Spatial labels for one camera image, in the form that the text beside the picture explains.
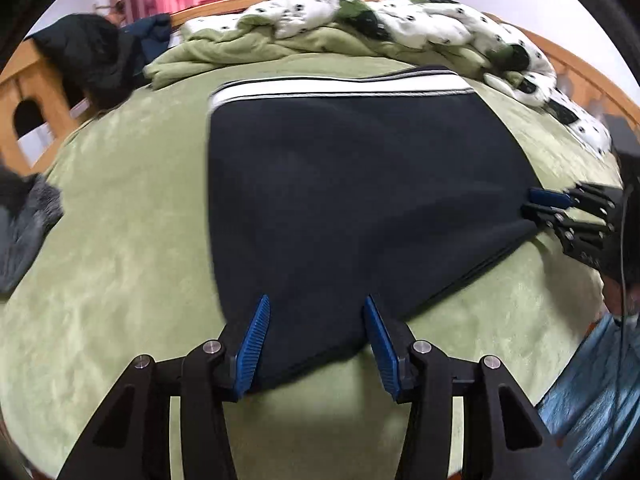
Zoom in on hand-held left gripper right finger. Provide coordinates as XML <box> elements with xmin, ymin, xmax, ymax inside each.
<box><xmin>362</xmin><ymin>294</ymin><xmax>573</xmax><ymax>480</ymax></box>

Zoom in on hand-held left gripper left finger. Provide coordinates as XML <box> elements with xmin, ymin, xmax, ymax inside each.
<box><xmin>57</xmin><ymin>294</ymin><xmax>272</xmax><ymax>480</ymax></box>

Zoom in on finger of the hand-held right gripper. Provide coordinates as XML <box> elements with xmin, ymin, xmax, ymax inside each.
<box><xmin>521</xmin><ymin>203</ymin><xmax>618</xmax><ymax>267</ymax></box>
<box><xmin>529</xmin><ymin>182</ymin><xmax>625</xmax><ymax>221</ymax></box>

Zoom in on black pants with white stripe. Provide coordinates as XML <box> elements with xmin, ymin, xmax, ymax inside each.
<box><xmin>206</xmin><ymin>65</ymin><xmax>543</xmax><ymax>393</ymax></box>

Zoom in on white spotted pillow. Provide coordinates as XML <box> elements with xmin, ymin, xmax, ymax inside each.
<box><xmin>547</xmin><ymin>85</ymin><xmax>613</xmax><ymax>155</ymax></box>

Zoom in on green bed blanket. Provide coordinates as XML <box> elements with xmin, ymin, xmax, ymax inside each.
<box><xmin>0</xmin><ymin>25</ymin><xmax>623</xmax><ymax>480</ymax></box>

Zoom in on person's blue jeans leg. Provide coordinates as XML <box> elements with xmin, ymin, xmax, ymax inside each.
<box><xmin>537</xmin><ymin>310</ymin><xmax>640</xmax><ymax>480</ymax></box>

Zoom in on grey fuzzy garment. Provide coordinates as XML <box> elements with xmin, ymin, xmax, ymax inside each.
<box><xmin>0</xmin><ymin>162</ymin><xmax>66</xmax><ymax>296</ymax></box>

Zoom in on white spotted quilt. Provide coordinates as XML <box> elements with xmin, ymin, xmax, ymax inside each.
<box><xmin>180</xmin><ymin>0</ymin><xmax>561</xmax><ymax>108</ymax></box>

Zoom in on dark blue jacket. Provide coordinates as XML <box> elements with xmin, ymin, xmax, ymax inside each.
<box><xmin>120</xmin><ymin>12</ymin><xmax>173</xmax><ymax>61</ymax></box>

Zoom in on black jacket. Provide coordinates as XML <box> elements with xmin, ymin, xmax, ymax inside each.
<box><xmin>30</xmin><ymin>14</ymin><xmax>151</xmax><ymax>111</ymax></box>

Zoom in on wooden rack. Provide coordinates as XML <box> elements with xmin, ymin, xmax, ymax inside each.
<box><xmin>92</xmin><ymin>0</ymin><xmax>128</xmax><ymax>26</ymax></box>

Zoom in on black cable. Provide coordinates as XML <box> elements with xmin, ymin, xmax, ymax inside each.
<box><xmin>602</xmin><ymin>180</ymin><xmax>632</xmax><ymax>466</ymax></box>

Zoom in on wooden bed frame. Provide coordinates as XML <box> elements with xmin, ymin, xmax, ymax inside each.
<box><xmin>0</xmin><ymin>0</ymin><xmax>640</xmax><ymax>181</ymax></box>

